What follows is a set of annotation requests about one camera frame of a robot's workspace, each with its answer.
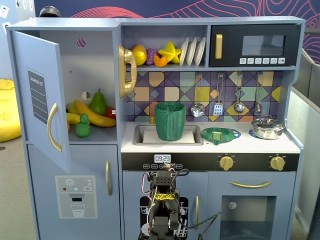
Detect green toy pineapple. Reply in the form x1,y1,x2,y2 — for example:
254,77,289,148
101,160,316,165
75,113,91,138

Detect green plastic cup recipient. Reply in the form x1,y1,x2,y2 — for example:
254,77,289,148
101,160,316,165
153,101,187,142

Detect grey toy sink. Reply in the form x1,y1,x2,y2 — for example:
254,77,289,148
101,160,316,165
132,124,205,146

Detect blue toy play kitchen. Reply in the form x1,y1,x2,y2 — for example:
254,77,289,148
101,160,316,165
5,16,306,240

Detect metal skimmer spoon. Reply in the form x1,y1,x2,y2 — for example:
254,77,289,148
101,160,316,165
191,73,206,118

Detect green round lid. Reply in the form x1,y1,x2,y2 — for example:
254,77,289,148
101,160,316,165
201,126,238,146

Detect red toy pepper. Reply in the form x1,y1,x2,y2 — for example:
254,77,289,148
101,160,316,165
104,106,117,120

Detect orange toy fruit slice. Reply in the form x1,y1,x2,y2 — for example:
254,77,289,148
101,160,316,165
153,54,168,68

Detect metal slotted spatula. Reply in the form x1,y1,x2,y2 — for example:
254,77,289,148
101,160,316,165
212,73,224,117

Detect large yellow toy banana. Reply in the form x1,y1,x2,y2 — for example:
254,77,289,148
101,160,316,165
74,99,117,128

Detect green toy pear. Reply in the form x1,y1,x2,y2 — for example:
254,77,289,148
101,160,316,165
88,88,109,116

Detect purple toy grapes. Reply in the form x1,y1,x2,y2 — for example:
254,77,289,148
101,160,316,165
145,47,159,66

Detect yellow toy lemon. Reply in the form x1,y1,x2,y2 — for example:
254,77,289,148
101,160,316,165
131,44,148,66

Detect yellow toy starfruit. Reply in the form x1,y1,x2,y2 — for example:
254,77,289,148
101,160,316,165
157,41,183,64

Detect blue dishwasher door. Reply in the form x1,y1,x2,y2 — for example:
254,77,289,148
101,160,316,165
122,171,209,240

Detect gold toy telephone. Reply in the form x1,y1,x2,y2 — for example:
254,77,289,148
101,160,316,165
117,44,138,99

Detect white toy plate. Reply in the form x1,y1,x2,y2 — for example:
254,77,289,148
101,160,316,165
186,37,198,67
194,36,207,67
179,37,190,68

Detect gold stove knob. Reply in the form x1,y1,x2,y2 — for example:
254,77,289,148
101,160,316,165
269,154,286,172
218,154,235,172

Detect metal ladle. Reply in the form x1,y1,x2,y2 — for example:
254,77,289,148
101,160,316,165
233,72,245,114

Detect metal hanging spoon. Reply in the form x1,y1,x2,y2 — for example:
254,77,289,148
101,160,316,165
254,71,264,115

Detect blue oven door with window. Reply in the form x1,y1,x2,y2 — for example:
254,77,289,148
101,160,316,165
206,171,297,240

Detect black toy microwave door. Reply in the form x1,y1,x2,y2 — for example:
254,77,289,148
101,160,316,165
208,23,302,68

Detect steel pot lid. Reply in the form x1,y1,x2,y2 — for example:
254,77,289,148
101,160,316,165
250,115,286,130

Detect steel toy pot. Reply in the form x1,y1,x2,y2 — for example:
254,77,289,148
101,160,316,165
251,122,286,140

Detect blue fridge door with list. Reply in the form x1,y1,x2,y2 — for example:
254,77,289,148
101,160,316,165
11,30,72,174

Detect yellow beanbag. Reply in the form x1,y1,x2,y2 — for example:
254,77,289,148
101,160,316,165
0,78,23,143

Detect grey office partition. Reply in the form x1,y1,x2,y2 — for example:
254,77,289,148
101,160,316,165
291,47,320,240

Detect black helmet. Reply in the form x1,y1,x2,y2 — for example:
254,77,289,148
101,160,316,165
39,5,62,18

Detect short gold freezer door handle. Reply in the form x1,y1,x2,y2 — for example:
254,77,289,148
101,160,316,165
105,160,113,197

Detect gold microwave handle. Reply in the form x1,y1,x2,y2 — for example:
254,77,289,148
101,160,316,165
215,34,223,60

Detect gold dishwasher door handle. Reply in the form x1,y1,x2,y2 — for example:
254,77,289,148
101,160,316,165
195,195,200,227

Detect black cable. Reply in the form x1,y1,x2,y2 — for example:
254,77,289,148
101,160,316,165
186,211,222,240

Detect gold oven door handle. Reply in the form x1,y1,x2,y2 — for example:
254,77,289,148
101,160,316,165
229,180,273,189

